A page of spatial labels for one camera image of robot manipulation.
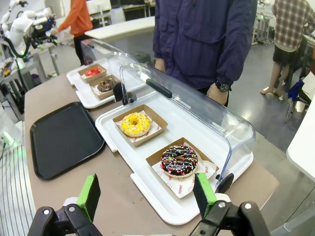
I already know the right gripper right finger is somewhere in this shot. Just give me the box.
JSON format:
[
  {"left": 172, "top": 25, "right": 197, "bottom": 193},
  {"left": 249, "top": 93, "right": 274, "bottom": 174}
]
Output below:
[{"left": 189, "top": 172, "right": 271, "bottom": 236}]

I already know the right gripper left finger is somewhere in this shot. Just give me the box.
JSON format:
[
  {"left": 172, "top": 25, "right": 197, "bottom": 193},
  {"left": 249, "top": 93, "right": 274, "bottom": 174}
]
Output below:
[{"left": 27, "top": 174, "right": 103, "bottom": 236}]

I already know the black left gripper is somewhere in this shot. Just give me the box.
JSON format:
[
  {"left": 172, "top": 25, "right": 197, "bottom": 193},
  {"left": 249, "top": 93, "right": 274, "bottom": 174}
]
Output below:
[{"left": 31, "top": 21, "right": 59, "bottom": 51}]

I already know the yellow sprinkled donut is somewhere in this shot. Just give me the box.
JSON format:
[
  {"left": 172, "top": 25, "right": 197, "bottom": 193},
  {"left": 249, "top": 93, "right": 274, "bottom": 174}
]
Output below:
[{"left": 120, "top": 112, "right": 152, "bottom": 138}]

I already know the brown cardboard donut box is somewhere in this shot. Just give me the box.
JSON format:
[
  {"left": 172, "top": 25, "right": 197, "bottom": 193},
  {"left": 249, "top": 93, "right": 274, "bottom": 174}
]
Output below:
[
  {"left": 77, "top": 63, "right": 107, "bottom": 84},
  {"left": 145, "top": 137, "right": 220, "bottom": 195},
  {"left": 112, "top": 104, "right": 169, "bottom": 148},
  {"left": 88, "top": 74, "right": 121, "bottom": 101}
]

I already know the chocolate rainbow sprinkle donut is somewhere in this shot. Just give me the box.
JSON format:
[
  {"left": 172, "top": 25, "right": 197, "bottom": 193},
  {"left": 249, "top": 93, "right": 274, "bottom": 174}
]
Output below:
[{"left": 160, "top": 144, "right": 199, "bottom": 178}]

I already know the red glazed donut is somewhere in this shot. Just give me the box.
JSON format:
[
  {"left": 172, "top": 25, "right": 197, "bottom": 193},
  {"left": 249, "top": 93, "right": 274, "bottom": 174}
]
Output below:
[{"left": 85, "top": 67, "right": 103, "bottom": 77}]

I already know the black plastic serving tray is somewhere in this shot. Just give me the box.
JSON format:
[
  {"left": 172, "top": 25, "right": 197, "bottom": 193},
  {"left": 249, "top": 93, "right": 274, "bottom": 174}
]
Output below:
[{"left": 30, "top": 101, "right": 106, "bottom": 180}]

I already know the chocolate chip donut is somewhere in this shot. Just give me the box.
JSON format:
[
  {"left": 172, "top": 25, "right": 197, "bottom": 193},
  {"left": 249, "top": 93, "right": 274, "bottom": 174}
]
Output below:
[{"left": 97, "top": 79, "right": 116, "bottom": 93}]

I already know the person's left hand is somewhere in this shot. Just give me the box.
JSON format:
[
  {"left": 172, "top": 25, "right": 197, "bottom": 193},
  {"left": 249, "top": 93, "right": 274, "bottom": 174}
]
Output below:
[{"left": 206, "top": 83, "right": 229, "bottom": 106}]

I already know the person's right hand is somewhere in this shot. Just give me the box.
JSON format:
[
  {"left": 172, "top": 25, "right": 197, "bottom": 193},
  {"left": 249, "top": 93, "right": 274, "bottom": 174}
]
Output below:
[{"left": 154, "top": 58, "right": 166, "bottom": 72}]

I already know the person in orange top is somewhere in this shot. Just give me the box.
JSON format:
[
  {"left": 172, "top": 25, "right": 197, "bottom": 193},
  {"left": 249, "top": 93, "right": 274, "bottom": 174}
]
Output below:
[{"left": 50, "top": 0, "right": 94, "bottom": 66}]

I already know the white display case base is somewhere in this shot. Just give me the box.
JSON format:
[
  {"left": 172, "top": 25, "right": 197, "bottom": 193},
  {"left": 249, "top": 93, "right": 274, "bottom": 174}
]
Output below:
[
  {"left": 95, "top": 92, "right": 254, "bottom": 226},
  {"left": 66, "top": 59, "right": 147, "bottom": 109}
]

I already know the clear display case lid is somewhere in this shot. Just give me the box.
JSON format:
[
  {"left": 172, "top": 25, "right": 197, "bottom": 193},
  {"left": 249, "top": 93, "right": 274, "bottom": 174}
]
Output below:
[
  {"left": 80, "top": 38, "right": 141, "bottom": 76},
  {"left": 119, "top": 63, "right": 256, "bottom": 194}
]

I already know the white office table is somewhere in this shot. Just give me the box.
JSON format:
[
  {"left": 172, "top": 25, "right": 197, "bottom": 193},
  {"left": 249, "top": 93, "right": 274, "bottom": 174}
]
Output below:
[{"left": 85, "top": 16, "right": 156, "bottom": 41}]

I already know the large white table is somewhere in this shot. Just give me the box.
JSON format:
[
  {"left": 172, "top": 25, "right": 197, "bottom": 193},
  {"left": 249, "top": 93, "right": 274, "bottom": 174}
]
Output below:
[{"left": 286, "top": 115, "right": 315, "bottom": 184}]

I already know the black wrist watch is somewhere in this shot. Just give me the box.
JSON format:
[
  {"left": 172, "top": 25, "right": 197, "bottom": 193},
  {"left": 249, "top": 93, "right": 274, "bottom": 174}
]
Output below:
[{"left": 215, "top": 80, "right": 232, "bottom": 93}]

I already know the blue cloth on chair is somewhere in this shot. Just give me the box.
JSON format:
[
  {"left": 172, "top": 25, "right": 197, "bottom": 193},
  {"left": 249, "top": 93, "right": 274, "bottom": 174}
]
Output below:
[{"left": 286, "top": 78, "right": 306, "bottom": 102}]

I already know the person in navy jacket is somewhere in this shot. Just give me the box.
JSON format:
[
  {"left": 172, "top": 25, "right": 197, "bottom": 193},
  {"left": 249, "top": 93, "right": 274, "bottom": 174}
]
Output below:
[{"left": 152, "top": 0, "right": 258, "bottom": 107}]

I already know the person in plaid shirt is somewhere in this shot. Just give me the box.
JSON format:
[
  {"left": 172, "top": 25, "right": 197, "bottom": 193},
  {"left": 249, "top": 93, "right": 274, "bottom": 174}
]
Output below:
[{"left": 260, "top": 0, "right": 315, "bottom": 95}]

